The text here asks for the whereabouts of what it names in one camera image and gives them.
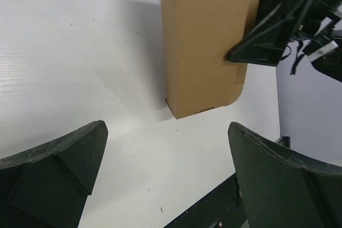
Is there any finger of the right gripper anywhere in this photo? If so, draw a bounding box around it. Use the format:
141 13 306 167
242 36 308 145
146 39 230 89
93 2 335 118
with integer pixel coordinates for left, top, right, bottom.
226 0 313 67

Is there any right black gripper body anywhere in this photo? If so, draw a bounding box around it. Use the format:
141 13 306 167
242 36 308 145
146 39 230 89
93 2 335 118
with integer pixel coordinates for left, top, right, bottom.
293 0 341 52

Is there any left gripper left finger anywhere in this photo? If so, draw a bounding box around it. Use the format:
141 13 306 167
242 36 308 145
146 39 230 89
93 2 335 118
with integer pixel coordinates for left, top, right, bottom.
1 121 108 227

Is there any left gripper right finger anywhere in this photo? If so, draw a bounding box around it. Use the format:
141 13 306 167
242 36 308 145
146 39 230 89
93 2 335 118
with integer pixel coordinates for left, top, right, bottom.
228 122 341 227

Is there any brown cardboard box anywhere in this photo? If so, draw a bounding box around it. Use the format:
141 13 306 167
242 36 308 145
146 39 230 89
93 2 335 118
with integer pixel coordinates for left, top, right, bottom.
161 0 259 119

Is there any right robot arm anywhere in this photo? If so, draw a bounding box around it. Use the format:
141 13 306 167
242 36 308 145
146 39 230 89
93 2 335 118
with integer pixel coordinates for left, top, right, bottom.
226 0 341 81

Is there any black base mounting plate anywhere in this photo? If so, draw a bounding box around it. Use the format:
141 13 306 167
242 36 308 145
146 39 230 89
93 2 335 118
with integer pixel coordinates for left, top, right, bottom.
166 174 247 228

